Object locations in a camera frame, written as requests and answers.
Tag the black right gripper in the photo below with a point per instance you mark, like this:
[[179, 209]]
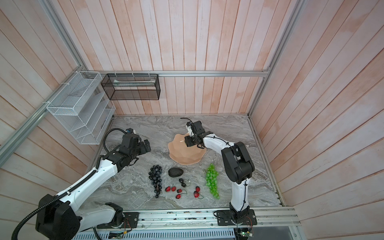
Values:
[[188, 140]]

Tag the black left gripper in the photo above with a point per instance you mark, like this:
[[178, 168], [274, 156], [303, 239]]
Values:
[[141, 145]]

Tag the dark purple grape bunch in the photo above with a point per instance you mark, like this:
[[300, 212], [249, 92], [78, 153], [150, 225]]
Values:
[[155, 176]]

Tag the dark fake avocado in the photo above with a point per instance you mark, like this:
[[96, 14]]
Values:
[[175, 172]]

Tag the green grape bunch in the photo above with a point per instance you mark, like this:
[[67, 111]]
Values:
[[211, 180]]

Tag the red cherry pair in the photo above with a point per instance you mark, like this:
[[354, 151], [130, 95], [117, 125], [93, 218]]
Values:
[[170, 189], [180, 192], [197, 193]]

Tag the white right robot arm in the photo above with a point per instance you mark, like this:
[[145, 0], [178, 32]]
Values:
[[238, 167]]

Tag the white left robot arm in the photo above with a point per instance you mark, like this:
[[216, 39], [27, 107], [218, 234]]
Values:
[[60, 217]]

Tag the pink scalloped fruit bowl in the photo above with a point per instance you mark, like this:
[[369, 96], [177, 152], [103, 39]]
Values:
[[183, 155]]

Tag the black cherry pair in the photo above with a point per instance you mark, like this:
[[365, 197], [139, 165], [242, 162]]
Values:
[[184, 183]]

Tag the white ventilation grille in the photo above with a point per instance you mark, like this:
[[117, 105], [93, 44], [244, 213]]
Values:
[[187, 234]]

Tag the green circuit board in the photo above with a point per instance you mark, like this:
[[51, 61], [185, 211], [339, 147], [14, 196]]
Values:
[[243, 234]]

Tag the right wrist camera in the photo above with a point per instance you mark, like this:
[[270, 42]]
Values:
[[190, 128]]

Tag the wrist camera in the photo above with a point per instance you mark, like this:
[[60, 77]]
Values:
[[190, 128], [131, 131]]

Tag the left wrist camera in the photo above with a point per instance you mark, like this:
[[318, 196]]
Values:
[[131, 131]]

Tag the black wire mesh basket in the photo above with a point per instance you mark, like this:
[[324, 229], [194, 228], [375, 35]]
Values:
[[131, 86]]

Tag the aluminium frame crossbar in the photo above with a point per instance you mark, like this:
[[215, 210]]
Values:
[[198, 73]]

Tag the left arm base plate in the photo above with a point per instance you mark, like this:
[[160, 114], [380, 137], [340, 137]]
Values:
[[129, 220]]

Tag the white wire mesh shelf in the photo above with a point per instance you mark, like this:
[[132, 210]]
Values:
[[81, 110]]

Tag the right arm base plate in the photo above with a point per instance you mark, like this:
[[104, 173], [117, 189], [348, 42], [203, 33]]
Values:
[[231, 218]]

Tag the aluminium mounting rail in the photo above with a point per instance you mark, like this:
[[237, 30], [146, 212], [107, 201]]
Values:
[[205, 219]]

